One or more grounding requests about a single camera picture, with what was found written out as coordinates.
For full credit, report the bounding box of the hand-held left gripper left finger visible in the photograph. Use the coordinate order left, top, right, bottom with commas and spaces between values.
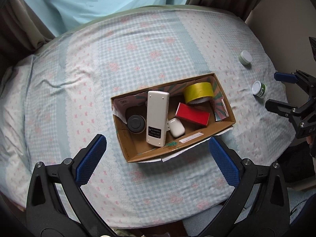
26, 134, 115, 237

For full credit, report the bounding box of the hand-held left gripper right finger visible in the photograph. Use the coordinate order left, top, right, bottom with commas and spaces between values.
200, 135, 290, 237

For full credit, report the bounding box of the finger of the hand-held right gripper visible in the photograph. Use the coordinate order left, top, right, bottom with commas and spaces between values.
274, 71, 300, 83
265, 99, 298, 118

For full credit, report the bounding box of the small dark jar white lid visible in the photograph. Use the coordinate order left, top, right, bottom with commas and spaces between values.
251, 80, 267, 97

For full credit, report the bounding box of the red box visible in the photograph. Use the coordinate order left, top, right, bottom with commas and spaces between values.
175, 103, 210, 127

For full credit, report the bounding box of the black round jar grey lid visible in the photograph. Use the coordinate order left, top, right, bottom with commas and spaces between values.
126, 106, 147, 134

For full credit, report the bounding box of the white earbud case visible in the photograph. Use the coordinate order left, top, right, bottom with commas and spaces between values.
167, 118, 184, 138

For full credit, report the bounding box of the cardboard box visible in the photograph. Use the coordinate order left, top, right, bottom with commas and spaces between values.
110, 72, 236, 164

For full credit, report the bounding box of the yellow tape roll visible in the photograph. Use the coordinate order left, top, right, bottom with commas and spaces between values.
183, 82, 214, 105

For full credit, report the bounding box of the white remote control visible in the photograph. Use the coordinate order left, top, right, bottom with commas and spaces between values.
146, 90, 170, 146

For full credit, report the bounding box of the green jar white lid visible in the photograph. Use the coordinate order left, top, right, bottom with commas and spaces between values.
239, 50, 253, 66

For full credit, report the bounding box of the dark cloth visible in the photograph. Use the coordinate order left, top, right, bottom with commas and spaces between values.
278, 142, 316, 192

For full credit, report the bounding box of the person's light blue clothing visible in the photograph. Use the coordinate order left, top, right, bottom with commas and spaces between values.
286, 190, 316, 229

